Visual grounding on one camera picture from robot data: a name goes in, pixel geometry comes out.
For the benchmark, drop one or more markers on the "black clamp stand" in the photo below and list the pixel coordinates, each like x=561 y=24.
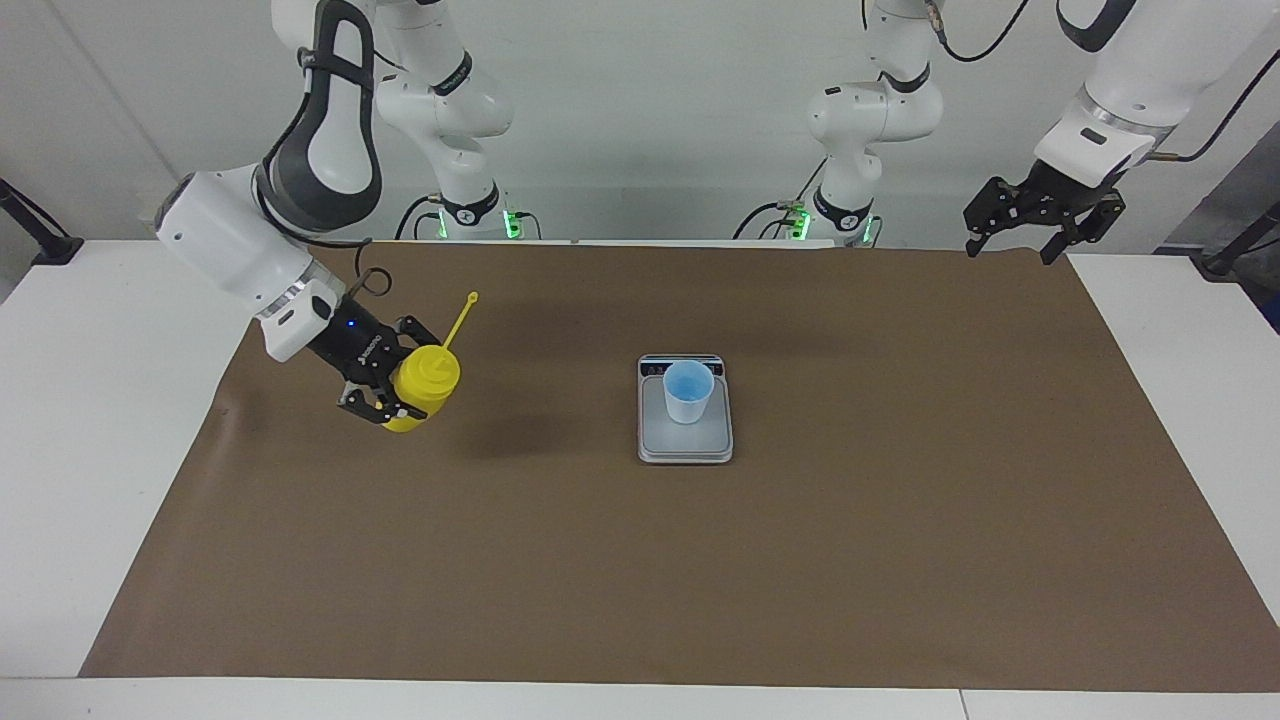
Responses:
x=1220 y=262
x=55 y=245

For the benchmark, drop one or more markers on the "light blue plastic cup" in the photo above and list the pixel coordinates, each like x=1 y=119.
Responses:
x=688 y=405

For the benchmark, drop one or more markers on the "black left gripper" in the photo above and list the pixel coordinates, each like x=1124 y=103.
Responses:
x=1055 y=200

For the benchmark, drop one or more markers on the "silver digital kitchen scale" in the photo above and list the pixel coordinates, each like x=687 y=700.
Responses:
x=685 y=445

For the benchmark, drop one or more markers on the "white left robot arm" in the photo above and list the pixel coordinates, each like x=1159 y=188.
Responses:
x=1150 y=70

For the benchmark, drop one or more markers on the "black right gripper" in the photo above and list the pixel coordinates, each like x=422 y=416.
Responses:
x=360 y=345

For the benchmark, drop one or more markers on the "brown paper mat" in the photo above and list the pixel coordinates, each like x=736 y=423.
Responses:
x=600 y=560

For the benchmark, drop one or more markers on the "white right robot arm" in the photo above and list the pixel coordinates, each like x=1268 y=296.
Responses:
x=230 y=240

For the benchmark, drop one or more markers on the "yellow squeeze bottle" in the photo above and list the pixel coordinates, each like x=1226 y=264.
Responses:
x=430 y=375

